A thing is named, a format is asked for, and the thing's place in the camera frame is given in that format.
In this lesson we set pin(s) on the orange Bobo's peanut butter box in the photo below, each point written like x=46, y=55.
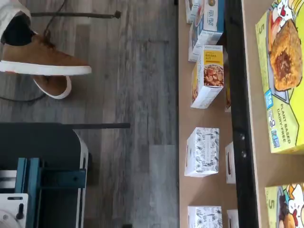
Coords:
x=285, y=209

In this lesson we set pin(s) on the wooden shelf board with oatmeal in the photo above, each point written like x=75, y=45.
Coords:
x=204, y=118

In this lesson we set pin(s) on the yellow banana nut oatmeal box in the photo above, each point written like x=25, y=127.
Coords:
x=227, y=99
x=209, y=78

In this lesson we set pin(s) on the blue oatmeal box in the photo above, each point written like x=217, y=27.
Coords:
x=213, y=16
x=190, y=12
x=193, y=45

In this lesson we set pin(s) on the black shelf beam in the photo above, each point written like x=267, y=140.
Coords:
x=240, y=95

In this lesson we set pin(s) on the wooden shelf board with snacks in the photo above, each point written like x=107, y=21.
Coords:
x=268, y=168

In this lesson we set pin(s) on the green Bobo's apple pie box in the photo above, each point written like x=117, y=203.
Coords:
x=282, y=71

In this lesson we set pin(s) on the black metal floor bar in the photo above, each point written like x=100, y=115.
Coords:
x=107, y=126
x=83, y=15

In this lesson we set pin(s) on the brown suede shoe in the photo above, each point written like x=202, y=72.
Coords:
x=47, y=59
x=54, y=88

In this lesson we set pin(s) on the black sock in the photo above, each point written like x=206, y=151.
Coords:
x=16, y=33

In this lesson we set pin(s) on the white slotted mounting plate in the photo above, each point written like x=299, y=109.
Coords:
x=9, y=206

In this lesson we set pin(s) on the light trouser leg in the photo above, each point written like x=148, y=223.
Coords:
x=9, y=9

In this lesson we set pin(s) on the teal metal frame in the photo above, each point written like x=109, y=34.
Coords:
x=61, y=179

